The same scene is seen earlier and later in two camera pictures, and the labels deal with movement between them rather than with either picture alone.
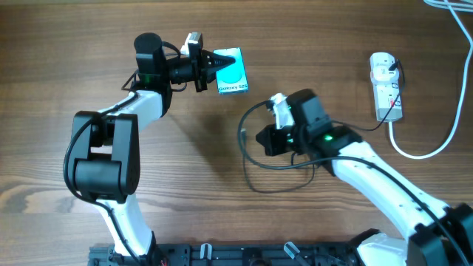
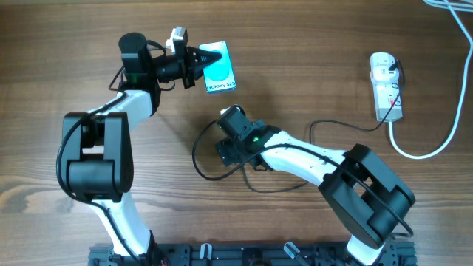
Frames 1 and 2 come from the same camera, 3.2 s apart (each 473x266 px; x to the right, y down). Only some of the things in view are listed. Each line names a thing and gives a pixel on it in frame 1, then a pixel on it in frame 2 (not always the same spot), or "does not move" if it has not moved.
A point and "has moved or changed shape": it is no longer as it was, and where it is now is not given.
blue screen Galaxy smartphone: (232, 77) has moved or changed shape
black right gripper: (272, 146) to (228, 151)
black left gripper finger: (213, 62) to (198, 58)
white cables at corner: (452, 5) does not move
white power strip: (384, 74) does not move
